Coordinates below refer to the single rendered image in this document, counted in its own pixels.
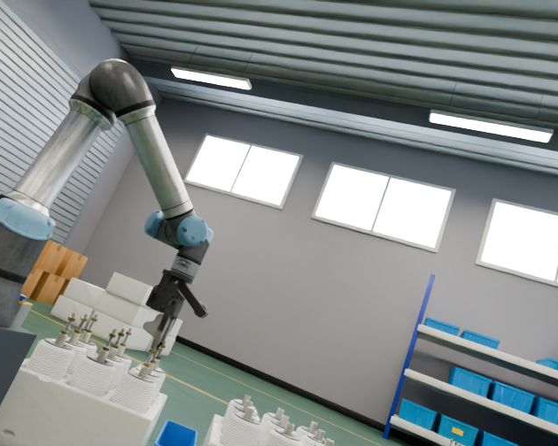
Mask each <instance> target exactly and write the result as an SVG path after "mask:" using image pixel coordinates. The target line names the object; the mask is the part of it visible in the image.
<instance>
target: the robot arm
mask: <svg viewBox="0 0 558 446"><path fill-rule="evenodd" d="M68 104H69V108H70V111H69V113H67V115H66V116H65V118H64V119H63V121H62V122H61V123H60V125H59V126H58V128H57V129H56V131H55V132H54V134H53V135H52V136H51V138H50V139H49V141H47V143H46V144H45V145H44V147H43V149H42V150H41V151H40V153H39V154H38V156H37V157H36V158H35V160H34V161H33V163H32V164H31V166H30V167H29V168H28V169H27V171H26V172H25V173H24V175H23V176H22V178H21V179H20V180H19V182H18V183H17V185H16V186H15V188H14V189H13V190H12V191H10V192H4V193H1V194H0V327H11V326H12V324H13V322H14V321H15V319H16V318H17V312H16V311H17V309H18V305H19V299H20V294H21V290H22V287H23V285H24V283H25V282H26V280H27V277H28V275H29V274H30V273H31V271H32V269H33V267H34V265H35V263H36V261H37V259H38V258H39V256H40V255H41V253H42V251H43V248H44V246H45V245H46V243H47V241H48V240H49V239H50V238H51V236H52V232H53V230H54V228H55V221H54V220H53V219H51V218H50V216H49V213H48V210H49V209H50V207H51V205H52V204H53V202H54V201H55V199H56V198H57V196H58V194H59V193H60V191H61V190H62V189H63V187H64V186H65V185H66V183H67V182H68V180H69V179H70V177H71V176H72V174H73V173H74V171H75V169H76V168H77V167H78V165H79V164H80V162H81V161H82V160H83V158H84V157H85V155H86V154H87V152H88V151H89V149H90V147H91V146H92V144H93V143H94V142H95V140H96V139H97V138H98V136H99V135H100V133H101V132H102V131H107V130H111V128H112V127H113V125H114V124H115V122H116V121H117V120H119V121H121V122H123V123H124V126H125V128H126V129H127V131H128V135H129V137H130V140H131V142H132V143H133V145H134V148H135V150H136V154H137V156H138V157H139V160H140V162H141V164H142V166H143V169H144V171H145V174H146V176H147V178H148V181H149V183H150V184H151V188H152V190H153V192H154V195H155V197H156V198H157V200H158V203H159V206H160V209H161V210H162V211H158V210H156V211H154V212H152V213H151V215H150V216H149V217H148V219H147V220H146V222H145V224H144V232H145V233H146V234H147V235H149V236H151V237H152V238H153V239H156V240H159V241H161V242H163V243H165V244H167V245H169V246H171V247H173V248H175V249H177V250H178V253H177V255H176V257H175V259H174V262H173V264H172V266H171V269H172V270H170V271H168V270H166V269H164V270H163V272H162V273H163V276H162V278H161V280H160V282H159V285H156V286H155V287H154V288H153V289H152V291H151V293H150V295H149V297H148V299H147V302H146V304H145V305H147V306H148V307H151V309H153V310H155V311H160V312H164V315H163V314H158V315H157V316H156V318H155V320H153V321H146V322H144V324H143V329H144V330H145V331H146V332H147V333H149V334H150V335H151V336H153V337H154V338H153V341H152V344H151V349H154V348H155V347H156V346H157V348H156V349H158V348H159V347H160V346H161V345H162V344H163V343H164V341H165V340H166V338H167V337H168V335H169V333H170V331H171V330H172V328H173V326H174V323H175V322H176V319H177V317H178V315H179V313H180V311H181V309H182V305H183V301H184V300H185V299H186V300H187V302H188V303H189V304H190V306H191V307H192V309H193V310H194V313H195V315H196V316H198V317H200V318H201V319H203V318H204V317H206V316H207V315H208V311H207V308H206V306H205V305H204V304H202V303H201V302H200V301H199V299H198V298H197V296H196V295H195V294H194V292H193V291H192V289H191V288H190V286H189V285H188V284H187V283H189V284H192V282H193V280H192V279H195V278H196V275H197V273H198V270H199V267H200V266H201V264H202V261H203V259H204V257H205V254H206V252H207V250H208V248H209V247H210V244H211V241H212V239H213V230H212V229H210V228H209V227H207V224H206V223H205V221H204V220H203V219H201V218H200V217H198V216H197V215H196V213H195V211H194V209H193V206H192V204H191V201H190V198H189V196H188V194H187V191H186V189H185V187H184V185H183V182H182V179H181V176H180V174H179V172H178V170H177V168H176V165H175V163H174V160H173V157H172V155H171V153H170V150H169V148H168V146H167V142H166V140H165V138H164V135H163V134H162V131H161V129H160V127H159V123H158V121H157V119H156V116H155V114H154V110H155V107H156V105H155V103H154V101H153V98H152V96H151V92H150V90H149V89H148V87H147V85H146V83H145V81H144V79H143V77H142V76H141V74H140V73H139V72H138V71H137V70H136V69H135V68H134V67H133V66H132V65H131V64H129V63H128V62H126V61H123V60H120V59H106V60H105V61H103V62H101V63H99V64H98V65H97V66H96V67H95V68H94V69H93V70H92V71H91V72H90V73H88V74H87V75H85V76H84V77H83V78H82V79H81V81H80V83H79V85H78V87H77V89H76V90H75V92H74V93H73V95H72V96H71V98H70V99H69V100H68ZM177 281H178V282H177ZM176 282H177V283H176ZM186 282H187V283H186ZM175 283H176V284H175ZM157 286H158V287H157ZM179 290H180V291H181V292H180V291H179ZM181 293H182V294H181ZM184 297H185V298H184Z"/></svg>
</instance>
